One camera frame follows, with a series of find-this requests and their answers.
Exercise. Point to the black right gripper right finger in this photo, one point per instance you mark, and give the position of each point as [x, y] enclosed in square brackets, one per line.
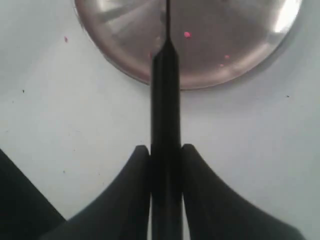
[215, 212]

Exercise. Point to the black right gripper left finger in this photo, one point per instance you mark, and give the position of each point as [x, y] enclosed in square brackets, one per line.
[121, 212]

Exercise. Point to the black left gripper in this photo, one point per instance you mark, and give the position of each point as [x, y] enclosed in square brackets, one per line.
[25, 214]

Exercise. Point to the black knife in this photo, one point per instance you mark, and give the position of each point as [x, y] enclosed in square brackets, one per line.
[165, 148]

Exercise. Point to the round steel plate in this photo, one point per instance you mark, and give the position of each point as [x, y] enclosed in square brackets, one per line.
[216, 40]

